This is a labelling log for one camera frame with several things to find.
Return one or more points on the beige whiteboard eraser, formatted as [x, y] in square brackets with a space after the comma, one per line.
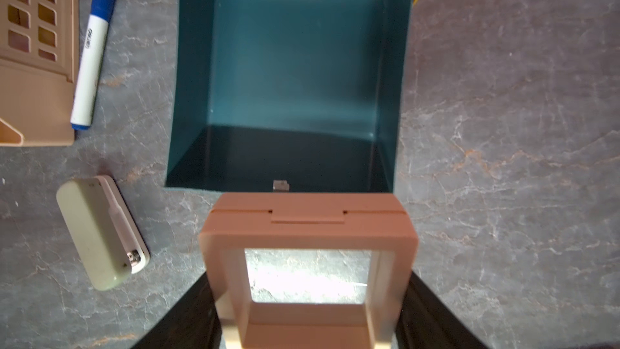
[106, 237]

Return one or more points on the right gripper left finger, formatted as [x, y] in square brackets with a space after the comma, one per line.
[192, 322]

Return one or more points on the small wooden frame box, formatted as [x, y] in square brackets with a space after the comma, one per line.
[308, 270]

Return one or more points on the beige lattice file organizer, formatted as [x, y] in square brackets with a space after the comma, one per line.
[39, 68]

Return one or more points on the blue white marker pen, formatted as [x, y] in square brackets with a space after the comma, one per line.
[91, 63]

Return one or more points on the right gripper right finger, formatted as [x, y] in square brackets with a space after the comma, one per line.
[425, 322]

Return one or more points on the teal three-drawer cabinet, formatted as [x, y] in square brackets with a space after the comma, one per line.
[300, 95]

